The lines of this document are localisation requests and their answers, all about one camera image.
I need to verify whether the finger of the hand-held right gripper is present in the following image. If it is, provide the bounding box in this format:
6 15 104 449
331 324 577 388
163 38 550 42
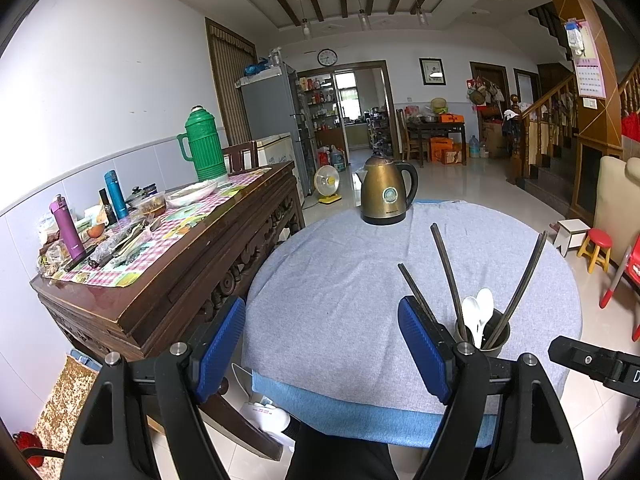
547 335 628 378

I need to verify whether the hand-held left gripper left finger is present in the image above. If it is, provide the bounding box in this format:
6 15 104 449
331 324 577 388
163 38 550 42
60 296 247 480

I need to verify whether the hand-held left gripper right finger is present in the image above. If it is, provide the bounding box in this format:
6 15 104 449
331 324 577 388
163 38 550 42
398 296 583 480

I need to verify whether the dark metal utensil holder cup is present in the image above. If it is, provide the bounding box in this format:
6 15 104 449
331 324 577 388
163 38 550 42
454 307 512 358

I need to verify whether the white plastic spoon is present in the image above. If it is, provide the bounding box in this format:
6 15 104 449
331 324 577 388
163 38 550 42
461 296 483 350
475 287 496 348

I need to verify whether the white plastic floor object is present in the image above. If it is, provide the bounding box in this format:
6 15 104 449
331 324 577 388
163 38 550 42
232 362 293 443

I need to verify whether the carved wooden sideboard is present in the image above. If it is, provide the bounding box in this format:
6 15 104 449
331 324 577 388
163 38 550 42
30 160 307 461

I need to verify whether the blue tablecloth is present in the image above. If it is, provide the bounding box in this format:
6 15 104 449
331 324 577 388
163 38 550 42
251 370 501 448

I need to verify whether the small red round stool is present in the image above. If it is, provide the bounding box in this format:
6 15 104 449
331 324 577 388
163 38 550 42
577 227 614 275

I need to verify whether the pink checked table cover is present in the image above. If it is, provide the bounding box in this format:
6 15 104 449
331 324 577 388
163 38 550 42
37 167 273 288

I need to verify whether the small white stool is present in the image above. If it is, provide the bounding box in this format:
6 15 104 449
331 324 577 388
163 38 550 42
552 219 592 258

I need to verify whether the person's leg in black trousers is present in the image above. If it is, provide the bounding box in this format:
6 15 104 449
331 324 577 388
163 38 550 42
287 417 401 480

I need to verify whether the gold electric kettle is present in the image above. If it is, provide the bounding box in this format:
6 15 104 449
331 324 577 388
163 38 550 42
356 142 419 227

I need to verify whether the white plate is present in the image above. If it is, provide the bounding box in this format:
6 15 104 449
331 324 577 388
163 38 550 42
165 180 219 209

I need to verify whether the brown food container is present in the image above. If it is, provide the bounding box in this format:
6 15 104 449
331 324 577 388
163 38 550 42
135 192 167 217

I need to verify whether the beige armchair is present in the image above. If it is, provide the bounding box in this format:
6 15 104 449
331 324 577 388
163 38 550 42
595 155 640 266

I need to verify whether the gold patterned floor mat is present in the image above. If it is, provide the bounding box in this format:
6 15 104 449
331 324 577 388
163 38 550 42
32 355 103 456

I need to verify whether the blue drink bottle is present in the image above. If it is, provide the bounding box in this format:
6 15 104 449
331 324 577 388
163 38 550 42
104 170 130 221

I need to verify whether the round yellow fan heater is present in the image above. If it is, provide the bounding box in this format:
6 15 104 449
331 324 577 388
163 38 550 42
313 164 342 206

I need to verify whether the wooden chair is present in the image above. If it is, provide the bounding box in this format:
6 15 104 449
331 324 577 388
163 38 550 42
222 140 258 173

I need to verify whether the purple drink bottle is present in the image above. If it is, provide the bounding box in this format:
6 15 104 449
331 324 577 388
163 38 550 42
49 194 86 261

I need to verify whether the orange cardboard box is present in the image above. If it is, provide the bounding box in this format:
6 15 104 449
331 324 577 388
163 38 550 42
430 136 466 166

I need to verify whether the white chest freezer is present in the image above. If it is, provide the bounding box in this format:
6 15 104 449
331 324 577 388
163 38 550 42
252 132 306 201

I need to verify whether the green thermos flask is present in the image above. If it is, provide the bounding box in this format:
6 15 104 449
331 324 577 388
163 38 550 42
177 106 230 183

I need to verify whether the dark wooden dining table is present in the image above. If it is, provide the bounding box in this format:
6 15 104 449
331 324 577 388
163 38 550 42
400 115 468 166

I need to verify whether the wooden stair railing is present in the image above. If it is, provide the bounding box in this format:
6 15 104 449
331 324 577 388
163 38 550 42
505 72 578 186

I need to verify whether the grey refrigerator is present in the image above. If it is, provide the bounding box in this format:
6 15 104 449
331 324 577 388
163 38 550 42
236 62 316 196

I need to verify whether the kitchen shelf with bottles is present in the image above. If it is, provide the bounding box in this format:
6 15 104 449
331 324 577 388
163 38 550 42
298 75 337 148

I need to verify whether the brown window blind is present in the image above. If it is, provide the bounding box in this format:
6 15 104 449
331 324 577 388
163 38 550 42
205 17 258 148

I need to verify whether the framed wall picture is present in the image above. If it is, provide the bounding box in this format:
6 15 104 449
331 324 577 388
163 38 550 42
419 58 446 86

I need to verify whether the pink wall calendar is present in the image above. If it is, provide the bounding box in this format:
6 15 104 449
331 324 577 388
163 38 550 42
567 19 607 100

